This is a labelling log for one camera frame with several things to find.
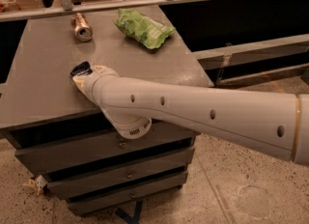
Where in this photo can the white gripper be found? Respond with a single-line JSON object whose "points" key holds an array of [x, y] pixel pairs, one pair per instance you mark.
{"points": [[91, 79]]}

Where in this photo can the dark blue rxbar wrapper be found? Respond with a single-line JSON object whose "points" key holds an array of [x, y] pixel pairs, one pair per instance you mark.
{"points": [[83, 68]]}

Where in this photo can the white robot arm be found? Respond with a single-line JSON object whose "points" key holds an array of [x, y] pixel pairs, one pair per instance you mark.
{"points": [[270, 123]]}

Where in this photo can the green rice chip bag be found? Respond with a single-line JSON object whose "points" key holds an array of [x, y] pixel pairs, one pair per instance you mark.
{"points": [[145, 30]]}

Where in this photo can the copper soda can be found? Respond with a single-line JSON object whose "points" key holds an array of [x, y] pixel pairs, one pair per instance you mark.
{"points": [[81, 27]]}

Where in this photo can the top grey drawer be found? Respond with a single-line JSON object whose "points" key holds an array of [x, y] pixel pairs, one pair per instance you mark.
{"points": [[56, 146]]}

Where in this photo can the grey drawer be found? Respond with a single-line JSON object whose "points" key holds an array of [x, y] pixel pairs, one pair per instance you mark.
{"points": [[128, 172], [134, 192], [56, 146]]}

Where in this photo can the grey metal railing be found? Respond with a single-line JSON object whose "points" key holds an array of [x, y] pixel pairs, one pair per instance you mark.
{"points": [[154, 1]]}

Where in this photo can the middle grey drawer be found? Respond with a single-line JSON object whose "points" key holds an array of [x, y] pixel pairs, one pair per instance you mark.
{"points": [[128, 172]]}

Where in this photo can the bottom grey drawer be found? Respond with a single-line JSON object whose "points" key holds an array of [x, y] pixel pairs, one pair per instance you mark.
{"points": [[134, 192]]}

